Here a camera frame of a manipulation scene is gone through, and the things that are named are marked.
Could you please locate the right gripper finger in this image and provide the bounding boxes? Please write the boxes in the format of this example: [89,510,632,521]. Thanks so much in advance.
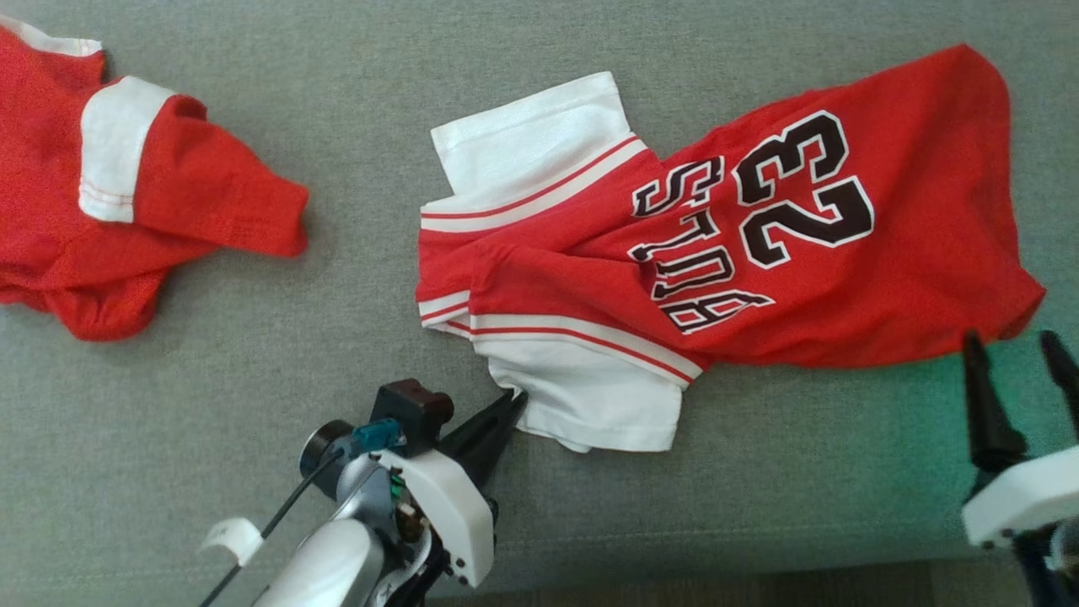
[1039,330,1079,441]
[963,330,1029,475]

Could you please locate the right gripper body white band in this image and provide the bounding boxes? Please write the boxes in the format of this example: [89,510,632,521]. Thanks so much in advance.
[961,445,1079,551]

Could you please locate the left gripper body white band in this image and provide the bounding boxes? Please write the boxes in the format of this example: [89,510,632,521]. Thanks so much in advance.
[369,445,497,589]

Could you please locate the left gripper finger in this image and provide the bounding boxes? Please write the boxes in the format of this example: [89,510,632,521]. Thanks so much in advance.
[460,391,529,493]
[438,389,521,458]

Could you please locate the red basketball jersey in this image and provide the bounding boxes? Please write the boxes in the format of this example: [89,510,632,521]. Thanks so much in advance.
[416,44,1047,454]

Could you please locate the red shorts with white stripe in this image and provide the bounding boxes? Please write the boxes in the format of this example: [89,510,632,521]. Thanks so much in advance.
[0,17,309,342]

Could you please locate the grey sofa seat cushion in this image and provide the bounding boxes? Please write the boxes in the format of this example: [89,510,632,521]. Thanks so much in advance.
[0,0,1079,607]

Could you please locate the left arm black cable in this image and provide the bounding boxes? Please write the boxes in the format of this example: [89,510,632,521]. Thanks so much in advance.
[198,445,348,607]

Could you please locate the white cable tag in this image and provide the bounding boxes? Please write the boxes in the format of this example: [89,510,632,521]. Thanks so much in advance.
[200,517,265,567]

